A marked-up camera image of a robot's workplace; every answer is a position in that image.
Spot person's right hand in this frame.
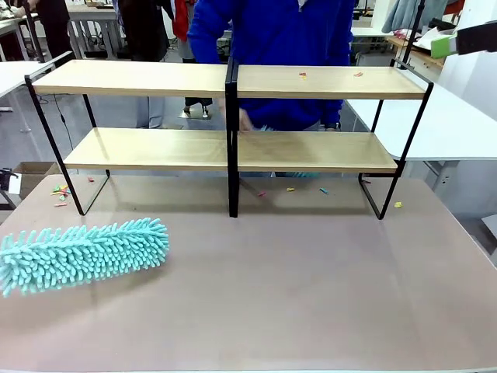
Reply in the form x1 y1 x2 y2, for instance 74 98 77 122
237 107 255 133

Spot white paper sheets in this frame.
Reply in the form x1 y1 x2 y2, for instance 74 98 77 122
412 26 456 56

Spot wooden workbench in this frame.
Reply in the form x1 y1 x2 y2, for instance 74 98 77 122
388 34 446 71

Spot black stand pole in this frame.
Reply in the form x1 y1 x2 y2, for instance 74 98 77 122
402 0 426 69
23 0 46 64

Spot grey hanging jacket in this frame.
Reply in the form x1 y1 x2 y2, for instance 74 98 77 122
382 0 448 34

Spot large white side table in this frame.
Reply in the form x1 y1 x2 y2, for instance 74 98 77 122
345 83 497 191

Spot white background desk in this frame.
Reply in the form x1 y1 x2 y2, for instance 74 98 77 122
350 25 394 67

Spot person in blue sweater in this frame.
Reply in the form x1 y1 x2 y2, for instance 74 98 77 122
187 0 355 132

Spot red hanging garment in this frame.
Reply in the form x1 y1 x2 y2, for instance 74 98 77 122
172 0 194 42

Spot bystander with grey trousers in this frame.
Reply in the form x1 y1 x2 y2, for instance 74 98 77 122
117 0 170 129

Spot bystander in black clothes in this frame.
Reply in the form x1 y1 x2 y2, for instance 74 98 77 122
36 0 73 60

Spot white background table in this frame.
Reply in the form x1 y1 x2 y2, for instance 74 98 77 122
0 12 40 61

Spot black clamp with white tag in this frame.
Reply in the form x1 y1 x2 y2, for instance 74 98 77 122
0 167 21 196

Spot wood shelf unit black frame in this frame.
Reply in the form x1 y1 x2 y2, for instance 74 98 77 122
24 58 234 218
231 58 435 221

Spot white metal frame desk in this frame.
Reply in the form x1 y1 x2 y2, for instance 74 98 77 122
68 2 126 60

